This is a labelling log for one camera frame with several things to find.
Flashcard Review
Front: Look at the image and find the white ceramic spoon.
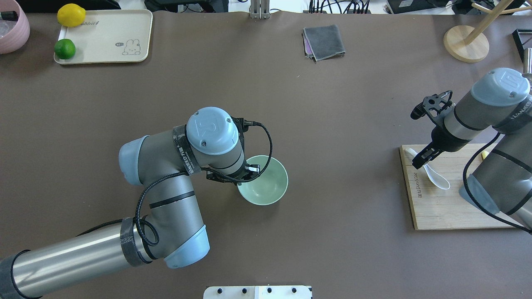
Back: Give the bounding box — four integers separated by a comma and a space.
404, 148, 451, 190

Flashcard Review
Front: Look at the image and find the metal scoop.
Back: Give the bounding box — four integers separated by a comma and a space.
522, 48, 532, 81

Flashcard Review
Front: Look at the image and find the bamboo cutting board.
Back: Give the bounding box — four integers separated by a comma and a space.
399, 143, 511, 230

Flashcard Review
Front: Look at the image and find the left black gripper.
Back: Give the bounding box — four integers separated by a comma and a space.
207, 164, 260, 184

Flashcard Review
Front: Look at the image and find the yellow lemon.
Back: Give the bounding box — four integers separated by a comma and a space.
57, 3, 87, 28

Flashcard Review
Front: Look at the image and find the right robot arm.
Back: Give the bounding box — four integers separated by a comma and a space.
411, 68, 532, 233

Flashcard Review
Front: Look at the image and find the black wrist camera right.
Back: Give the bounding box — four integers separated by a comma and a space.
410, 90, 455, 127

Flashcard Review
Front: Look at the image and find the pink bowl with ice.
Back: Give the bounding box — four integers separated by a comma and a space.
0, 0, 30, 54

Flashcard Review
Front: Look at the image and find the aluminium frame post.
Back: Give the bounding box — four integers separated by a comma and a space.
249, 0, 270, 20

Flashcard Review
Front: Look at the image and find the white camera pole base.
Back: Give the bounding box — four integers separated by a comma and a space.
203, 284, 313, 299

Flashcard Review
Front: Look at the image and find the green lime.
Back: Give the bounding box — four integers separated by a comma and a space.
54, 39, 76, 59

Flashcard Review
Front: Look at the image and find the mint green bowl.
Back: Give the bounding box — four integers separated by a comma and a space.
237, 157, 289, 206

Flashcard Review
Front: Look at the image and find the folded grey cloth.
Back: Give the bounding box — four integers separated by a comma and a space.
302, 25, 346, 62

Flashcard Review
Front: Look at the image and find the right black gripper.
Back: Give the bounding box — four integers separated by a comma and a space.
412, 125, 470, 169

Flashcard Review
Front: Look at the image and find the metal muddler tool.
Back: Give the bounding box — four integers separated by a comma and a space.
0, 11, 19, 22

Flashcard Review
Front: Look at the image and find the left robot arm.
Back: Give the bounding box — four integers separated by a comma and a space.
1, 107, 266, 299

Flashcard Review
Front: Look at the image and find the beige rabbit tray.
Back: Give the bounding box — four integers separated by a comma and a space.
54, 9, 153, 65

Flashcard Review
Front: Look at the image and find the wooden mug tree stand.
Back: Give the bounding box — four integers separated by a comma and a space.
443, 0, 532, 63

